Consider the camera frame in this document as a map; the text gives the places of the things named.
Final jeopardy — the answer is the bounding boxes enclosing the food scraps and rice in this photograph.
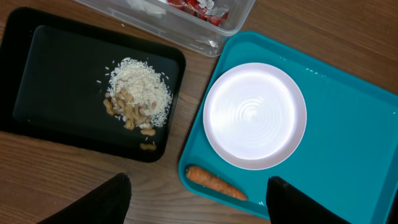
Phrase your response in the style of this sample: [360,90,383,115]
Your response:
[103,57,173,151]

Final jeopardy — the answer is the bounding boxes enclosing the red snack wrapper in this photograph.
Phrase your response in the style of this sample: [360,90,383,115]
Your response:
[166,0,229,26]

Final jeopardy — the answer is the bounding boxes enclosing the white plate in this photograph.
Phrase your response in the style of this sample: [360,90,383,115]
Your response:
[203,63,307,170]

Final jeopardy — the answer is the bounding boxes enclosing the teal serving tray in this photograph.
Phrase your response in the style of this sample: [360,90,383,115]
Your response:
[178,31,397,223]

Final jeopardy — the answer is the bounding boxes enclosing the orange carrot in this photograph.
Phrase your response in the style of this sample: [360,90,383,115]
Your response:
[185,166,248,201]

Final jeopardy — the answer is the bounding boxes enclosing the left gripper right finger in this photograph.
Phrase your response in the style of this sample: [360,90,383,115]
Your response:
[266,176,347,224]

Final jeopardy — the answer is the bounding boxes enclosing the black tray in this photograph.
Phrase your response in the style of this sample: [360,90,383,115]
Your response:
[1,7,186,162]

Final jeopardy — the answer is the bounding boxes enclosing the white tissue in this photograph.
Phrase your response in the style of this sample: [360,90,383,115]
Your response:
[126,0,166,16]

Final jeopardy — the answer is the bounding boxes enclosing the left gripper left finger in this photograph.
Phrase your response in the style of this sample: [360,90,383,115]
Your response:
[38,173,132,224]

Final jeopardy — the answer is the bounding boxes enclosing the clear plastic bin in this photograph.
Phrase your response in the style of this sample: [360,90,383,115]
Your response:
[77,0,255,57]

